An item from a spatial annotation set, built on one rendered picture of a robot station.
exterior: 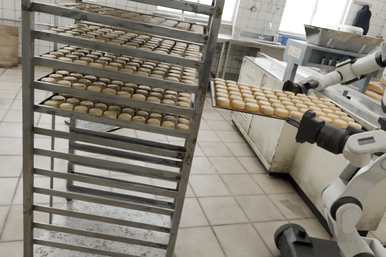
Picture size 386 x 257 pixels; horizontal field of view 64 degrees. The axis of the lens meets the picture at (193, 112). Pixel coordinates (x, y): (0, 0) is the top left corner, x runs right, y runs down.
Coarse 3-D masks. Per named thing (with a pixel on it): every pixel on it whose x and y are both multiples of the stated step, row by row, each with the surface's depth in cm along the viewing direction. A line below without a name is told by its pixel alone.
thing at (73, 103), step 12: (60, 96) 127; (72, 96) 130; (72, 108) 120; (84, 108) 120; (96, 108) 122; (108, 108) 125; (120, 108) 127; (132, 108) 130; (132, 120) 120; (144, 120) 120; (156, 120) 122; (168, 120) 125; (180, 120) 126
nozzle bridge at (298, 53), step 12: (288, 48) 257; (300, 48) 239; (312, 48) 232; (324, 48) 233; (288, 60) 255; (300, 60) 237; (312, 60) 244; (336, 60) 248; (288, 72) 253; (372, 72) 254; (360, 84) 267
